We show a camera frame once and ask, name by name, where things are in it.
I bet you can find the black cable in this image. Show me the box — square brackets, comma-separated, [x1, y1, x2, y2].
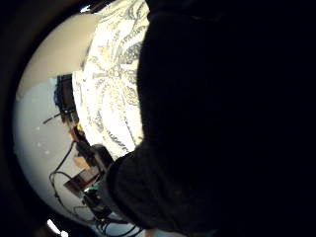
[48, 140, 77, 206]

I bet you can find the bundle of black cables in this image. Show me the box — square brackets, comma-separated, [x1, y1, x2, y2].
[72, 194, 144, 237]

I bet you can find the brown cardboard box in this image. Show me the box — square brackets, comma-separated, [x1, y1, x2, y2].
[63, 167, 102, 198]

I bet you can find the white paisley patterned cloth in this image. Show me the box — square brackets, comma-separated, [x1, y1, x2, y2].
[71, 0, 151, 162]

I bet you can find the black tripod device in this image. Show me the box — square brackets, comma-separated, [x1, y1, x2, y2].
[74, 130, 116, 174]

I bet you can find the bright ceiling lamp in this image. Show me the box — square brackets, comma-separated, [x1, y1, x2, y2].
[45, 218, 69, 237]

